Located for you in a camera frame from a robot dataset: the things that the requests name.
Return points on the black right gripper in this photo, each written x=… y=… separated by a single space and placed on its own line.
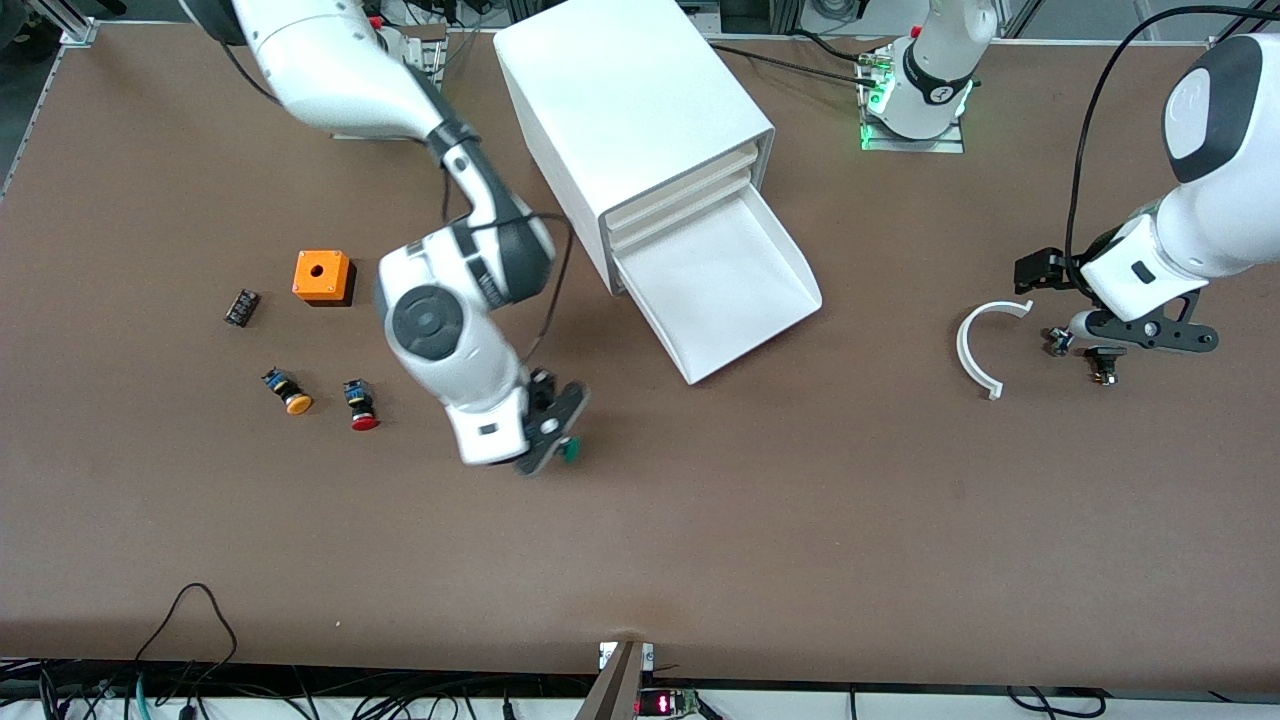
x=542 y=394

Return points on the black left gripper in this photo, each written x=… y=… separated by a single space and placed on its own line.
x=1062 y=271

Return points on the green push button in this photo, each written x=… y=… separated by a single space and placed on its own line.
x=571 y=452

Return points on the white plastic drawer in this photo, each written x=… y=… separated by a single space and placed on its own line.
x=725 y=290
x=690 y=185
x=680 y=215

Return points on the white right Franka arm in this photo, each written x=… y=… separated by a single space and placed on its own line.
x=440 y=330

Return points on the red push button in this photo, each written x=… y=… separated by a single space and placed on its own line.
x=361 y=404

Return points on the orange button box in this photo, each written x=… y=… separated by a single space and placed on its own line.
x=322 y=275

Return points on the yellow push button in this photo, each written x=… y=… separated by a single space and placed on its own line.
x=288 y=393

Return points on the white drawer cabinet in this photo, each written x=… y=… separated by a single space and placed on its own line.
x=630 y=110

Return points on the small grey metal part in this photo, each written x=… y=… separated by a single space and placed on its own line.
x=1058 y=342

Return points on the white curved plastic arc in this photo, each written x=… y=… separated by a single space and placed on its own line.
x=966 y=350

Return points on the small black fitting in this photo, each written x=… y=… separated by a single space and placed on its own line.
x=1105 y=365

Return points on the small black contact block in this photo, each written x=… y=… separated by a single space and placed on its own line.
x=241 y=307

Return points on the small device with red display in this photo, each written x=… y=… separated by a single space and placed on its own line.
x=665 y=703

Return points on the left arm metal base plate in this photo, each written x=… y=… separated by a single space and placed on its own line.
x=915 y=145

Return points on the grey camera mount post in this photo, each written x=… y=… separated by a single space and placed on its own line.
x=612 y=690

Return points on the aluminium frame rail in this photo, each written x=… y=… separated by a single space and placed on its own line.
x=45 y=90

